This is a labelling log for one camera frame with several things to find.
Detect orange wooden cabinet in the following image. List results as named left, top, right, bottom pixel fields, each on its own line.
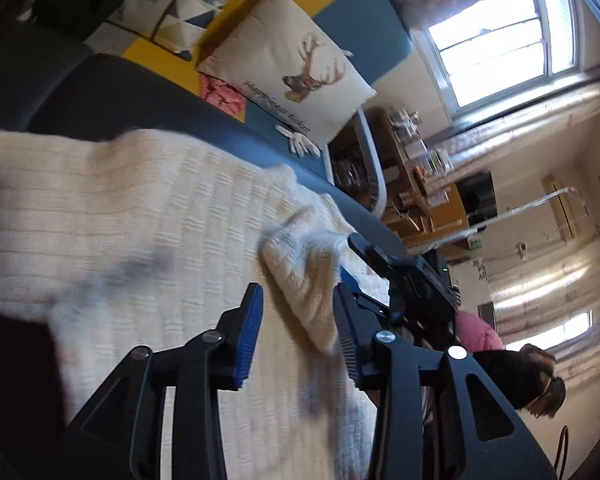
left=400, top=185, right=471, bottom=241

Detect brown wooden desk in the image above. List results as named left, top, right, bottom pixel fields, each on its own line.
left=374, top=107, right=433, bottom=221

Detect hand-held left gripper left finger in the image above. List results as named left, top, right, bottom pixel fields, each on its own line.
left=62, top=282, right=265, bottom=480

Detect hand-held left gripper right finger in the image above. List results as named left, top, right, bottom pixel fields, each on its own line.
left=332, top=282, right=556, bottom=480

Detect deer print pillow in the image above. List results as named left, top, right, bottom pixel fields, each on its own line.
left=196, top=0, right=377, bottom=145

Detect black garment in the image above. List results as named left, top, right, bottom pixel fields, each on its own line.
left=472, top=350, right=531, bottom=411

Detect triangle pattern pillow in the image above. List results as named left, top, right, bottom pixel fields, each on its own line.
left=150, top=0, right=271, bottom=61

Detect black cable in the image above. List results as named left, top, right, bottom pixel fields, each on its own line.
left=555, top=425, right=572, bottom=480

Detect white glove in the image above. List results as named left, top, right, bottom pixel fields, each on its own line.
left=275, top=124, right=322, bottom=158

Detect wall air conditioner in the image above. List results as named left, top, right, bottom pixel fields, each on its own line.
left=542, top=175, right=581, bottom=238

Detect grey yellow blue sofa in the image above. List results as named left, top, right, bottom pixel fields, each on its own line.
left=95, top=0, right=413, bottom=221

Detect white knit sweater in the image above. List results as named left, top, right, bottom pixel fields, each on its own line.
left=0, top=127, right=396, bottom=480

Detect black television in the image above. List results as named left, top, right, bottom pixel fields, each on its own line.
left=455, top=171, right=496, bottom=226

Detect red patterned cloth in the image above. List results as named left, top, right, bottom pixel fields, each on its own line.
left=200, top=72, right=246, bottom=116

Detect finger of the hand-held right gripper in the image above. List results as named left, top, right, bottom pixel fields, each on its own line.
left=339, top=267, right=396, bottom=313
left=347, top=233, right=406, bottom=281

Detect large barred window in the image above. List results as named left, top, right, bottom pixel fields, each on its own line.
left=425, top=0, right=581, bottom=111

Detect white pole stand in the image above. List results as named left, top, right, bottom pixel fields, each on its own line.
left=430, top=186, right=588, bottom=253

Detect stacked clear organizer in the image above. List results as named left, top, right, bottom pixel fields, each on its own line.
left=415, top=147, right=453, bottom=181

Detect small window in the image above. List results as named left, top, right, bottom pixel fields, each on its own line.
left=520, top=310, right=593, bottom=356

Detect brown furry coat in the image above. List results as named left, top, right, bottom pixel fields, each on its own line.
left=522, top=344, right=567, bottom=418

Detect clear glass jars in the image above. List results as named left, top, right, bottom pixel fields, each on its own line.
left=387, top=107, right=423, bottom=141

